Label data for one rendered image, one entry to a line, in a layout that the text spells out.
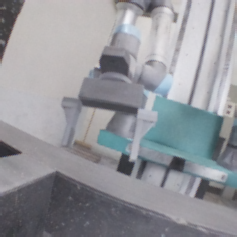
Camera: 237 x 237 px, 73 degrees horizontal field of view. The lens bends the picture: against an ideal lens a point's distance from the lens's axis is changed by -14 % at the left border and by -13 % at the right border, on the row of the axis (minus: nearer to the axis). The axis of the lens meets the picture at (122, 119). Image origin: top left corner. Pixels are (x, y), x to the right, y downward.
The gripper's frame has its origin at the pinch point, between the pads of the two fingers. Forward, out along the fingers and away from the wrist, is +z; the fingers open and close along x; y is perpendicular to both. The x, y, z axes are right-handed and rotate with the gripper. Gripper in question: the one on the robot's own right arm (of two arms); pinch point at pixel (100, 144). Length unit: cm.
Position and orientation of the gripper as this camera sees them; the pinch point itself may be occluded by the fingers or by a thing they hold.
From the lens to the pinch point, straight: 35.9
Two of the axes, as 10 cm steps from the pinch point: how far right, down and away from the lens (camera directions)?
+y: 0.2, 3.7, 9.3
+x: -9.8, -1.7, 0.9
